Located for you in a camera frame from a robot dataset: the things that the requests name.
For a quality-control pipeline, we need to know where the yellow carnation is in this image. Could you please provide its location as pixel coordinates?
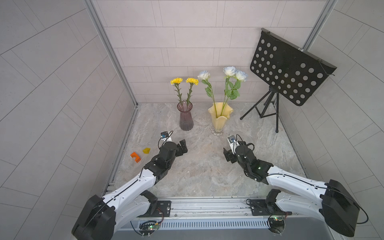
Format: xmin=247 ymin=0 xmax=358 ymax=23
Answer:
xmin=170 ymin=78 xmax=183 ymax=106
xmin=186 ymin=78 xmax=199 ymax=109

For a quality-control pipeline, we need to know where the white rose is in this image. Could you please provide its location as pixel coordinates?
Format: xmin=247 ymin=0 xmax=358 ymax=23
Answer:
xmin=221 ymin=66 xmax=237 ymax=116
xmin=198 ymin=71 xmax=218 ymax=118
xmin=229 ymin=70 xmax=248 ymax=100

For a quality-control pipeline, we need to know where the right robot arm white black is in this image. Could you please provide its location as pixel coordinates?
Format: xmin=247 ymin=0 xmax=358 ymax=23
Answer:
xmin=224 ymin=142 xmax=362 ymax=237

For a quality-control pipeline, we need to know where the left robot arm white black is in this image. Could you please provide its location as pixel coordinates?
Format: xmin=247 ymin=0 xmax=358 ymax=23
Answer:
xmin=72 ymin=140 xmax=188 ymax=240

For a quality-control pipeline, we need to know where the yellow toy block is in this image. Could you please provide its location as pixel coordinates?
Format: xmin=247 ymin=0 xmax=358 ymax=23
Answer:
xmin=143 ymin=148 xmax=151 ymax=154

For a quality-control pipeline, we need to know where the purple ribbed glass vase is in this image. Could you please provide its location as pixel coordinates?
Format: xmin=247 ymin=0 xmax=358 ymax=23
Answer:
xmin=177 ymin=101 xmax=194 ymax=131

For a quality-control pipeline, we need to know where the orange toy block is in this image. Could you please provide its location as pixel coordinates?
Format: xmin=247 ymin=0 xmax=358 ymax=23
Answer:
xmin=130 ymin=152 xmax=141 ymax=163

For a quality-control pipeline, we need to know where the yellow wavy glass vase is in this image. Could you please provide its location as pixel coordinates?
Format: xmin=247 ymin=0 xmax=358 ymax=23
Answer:
xmin=208 ymin=102 xmax=234 ymax=136

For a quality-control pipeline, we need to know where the black perforated music stand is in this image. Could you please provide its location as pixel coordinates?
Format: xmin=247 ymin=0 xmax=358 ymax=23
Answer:
xmin=250 ymin=29 xmax=337 ymax=119

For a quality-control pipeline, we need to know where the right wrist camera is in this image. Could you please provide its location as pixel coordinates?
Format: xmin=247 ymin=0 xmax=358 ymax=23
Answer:
xmin=227 ymin=135 xmax=239 ymax=153

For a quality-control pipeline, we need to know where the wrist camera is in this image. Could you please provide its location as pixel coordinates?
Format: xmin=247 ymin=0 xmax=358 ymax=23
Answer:
xmin=227 ymin=135 xmax=239 ymax=153
xmin=161 ymin=131 xmax=173 ymax=143

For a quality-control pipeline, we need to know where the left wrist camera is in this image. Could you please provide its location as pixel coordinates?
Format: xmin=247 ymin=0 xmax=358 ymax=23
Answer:
xmin=161 ymin=131 xmax=173 ymax=143

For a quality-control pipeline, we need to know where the aluminium mounting rail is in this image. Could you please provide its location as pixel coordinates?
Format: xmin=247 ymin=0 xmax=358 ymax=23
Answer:
xmin=119 ymin=196 xmax=331 ymax=223

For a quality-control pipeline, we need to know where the right circuit board with cables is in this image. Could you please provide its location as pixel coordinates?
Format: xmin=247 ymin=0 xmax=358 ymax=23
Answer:
xmin=267 ymin=212 xmax=292 ymax=235

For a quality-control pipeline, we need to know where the circuit board with cables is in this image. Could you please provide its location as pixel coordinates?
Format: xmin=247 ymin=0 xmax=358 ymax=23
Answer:
xmin=267 ymin=212 xmax=292 ymax=235
xmin=130 ymin=208 xmax=165 ymax=238

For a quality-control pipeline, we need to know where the left circuit board with cables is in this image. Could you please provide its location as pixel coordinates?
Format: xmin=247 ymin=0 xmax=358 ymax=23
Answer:
xmin=130 ymin=208 xmax=165 ymax=238

